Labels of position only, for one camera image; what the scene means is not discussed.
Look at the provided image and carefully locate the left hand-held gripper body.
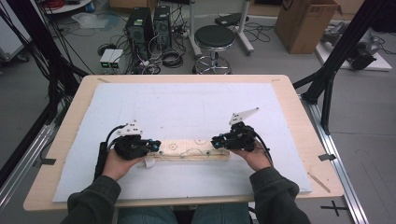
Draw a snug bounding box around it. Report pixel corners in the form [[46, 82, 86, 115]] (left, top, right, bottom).
[[113, 120, 150, 161]]

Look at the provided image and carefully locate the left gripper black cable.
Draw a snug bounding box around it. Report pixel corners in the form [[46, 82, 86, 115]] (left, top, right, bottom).
[[93, 123, 129, 182]]

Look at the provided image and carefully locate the white board with grey device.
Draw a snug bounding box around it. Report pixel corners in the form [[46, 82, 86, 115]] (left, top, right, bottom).
[[315, 21, 393, 73]]

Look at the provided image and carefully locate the person's left hand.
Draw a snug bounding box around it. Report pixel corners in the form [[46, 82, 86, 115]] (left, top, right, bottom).
[[102, 148, 146, 182]]

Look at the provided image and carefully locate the white metal table frame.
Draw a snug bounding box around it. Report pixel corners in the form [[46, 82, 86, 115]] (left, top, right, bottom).
[[188, 0, 255, 58]]

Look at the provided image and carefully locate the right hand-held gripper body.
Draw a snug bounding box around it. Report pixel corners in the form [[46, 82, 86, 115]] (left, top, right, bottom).
[[222, 106, 261, 153]]

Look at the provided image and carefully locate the black metal frame strut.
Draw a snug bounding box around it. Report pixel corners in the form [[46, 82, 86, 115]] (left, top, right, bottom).
[[292, 0, 396, 135]]

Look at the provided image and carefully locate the aluminium rail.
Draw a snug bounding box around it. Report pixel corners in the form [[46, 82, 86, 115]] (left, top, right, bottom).
[[300, 93, 371, 224], [0, 123, 58, 214]]

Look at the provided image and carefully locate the white foam mat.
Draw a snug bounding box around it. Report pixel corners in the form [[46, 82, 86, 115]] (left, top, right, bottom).
[[51, 81, 313, 203]]

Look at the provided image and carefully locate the coiled black cable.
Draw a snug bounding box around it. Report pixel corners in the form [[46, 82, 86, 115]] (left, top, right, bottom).
[[161, 49, 185, 69]]

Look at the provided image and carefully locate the black tape cross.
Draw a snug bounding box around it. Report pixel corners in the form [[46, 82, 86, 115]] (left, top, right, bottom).
[[319, 200, 348, 217]]

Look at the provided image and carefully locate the black metal frame with cables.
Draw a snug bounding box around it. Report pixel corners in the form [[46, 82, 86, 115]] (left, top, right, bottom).
[[0, 0, 90, 125]]

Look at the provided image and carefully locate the thin wooden stick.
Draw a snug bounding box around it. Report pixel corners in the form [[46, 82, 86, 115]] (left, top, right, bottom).
[[306, 171, 332, 194]]

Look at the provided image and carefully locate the cream muslin cloth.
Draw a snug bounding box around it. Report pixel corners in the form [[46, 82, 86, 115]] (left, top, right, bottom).
[[136, 137, 232, 169]]

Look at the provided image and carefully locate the flat black device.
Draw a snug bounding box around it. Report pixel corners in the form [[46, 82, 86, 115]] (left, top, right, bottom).
[[214, 12, 250, 28]]

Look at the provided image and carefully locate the clear plastic bag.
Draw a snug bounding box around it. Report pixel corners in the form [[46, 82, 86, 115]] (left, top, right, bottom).
[[71, 11, 110, 31]]

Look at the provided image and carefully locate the brown cardboard box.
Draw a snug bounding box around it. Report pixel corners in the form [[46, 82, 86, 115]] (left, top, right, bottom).
[[274, 0, 343, 55]]

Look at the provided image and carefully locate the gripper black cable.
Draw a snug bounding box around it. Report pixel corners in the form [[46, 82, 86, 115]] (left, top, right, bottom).
[[252, 130, 275, 166], [93, 123, 129, 182]]

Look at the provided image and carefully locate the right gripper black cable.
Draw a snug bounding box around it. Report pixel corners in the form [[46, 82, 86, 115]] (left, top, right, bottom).
[[252, 130, 275, 166]]

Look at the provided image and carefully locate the white power supply unit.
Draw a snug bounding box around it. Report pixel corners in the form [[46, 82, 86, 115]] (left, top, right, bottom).
[[99, 49, 115, 71], [108, 49, 125, 72]]

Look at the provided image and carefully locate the black round stool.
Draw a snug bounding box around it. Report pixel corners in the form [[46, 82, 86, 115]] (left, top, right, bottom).
[[192, 24, 237, 76]]

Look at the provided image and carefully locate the large black computer tower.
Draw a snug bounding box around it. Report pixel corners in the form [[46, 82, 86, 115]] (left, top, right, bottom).
[[125, 7, 154, 62]]

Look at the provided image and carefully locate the person's leg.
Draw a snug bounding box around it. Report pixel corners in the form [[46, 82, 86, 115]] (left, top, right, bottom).
[[117, 206, 176, 224], [191, 203, 251, 224]]

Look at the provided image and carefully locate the person's right leg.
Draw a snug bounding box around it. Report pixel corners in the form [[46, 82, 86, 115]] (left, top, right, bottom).
[[191, 203, 251, 224]]

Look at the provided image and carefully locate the round white table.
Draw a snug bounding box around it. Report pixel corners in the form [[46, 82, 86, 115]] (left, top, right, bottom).
[[42, 0, 93, 15]]

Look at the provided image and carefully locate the person's right hand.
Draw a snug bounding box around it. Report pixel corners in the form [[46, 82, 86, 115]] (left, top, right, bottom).
[[230, 141, 273, 173]]

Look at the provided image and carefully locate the slim black computer tower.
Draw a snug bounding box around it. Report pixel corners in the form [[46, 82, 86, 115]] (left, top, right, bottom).
[[152, 5, 173, 50]]

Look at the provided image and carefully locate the person's left leg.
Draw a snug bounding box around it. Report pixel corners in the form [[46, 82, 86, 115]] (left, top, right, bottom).
[[117, 206, 176, 224]]

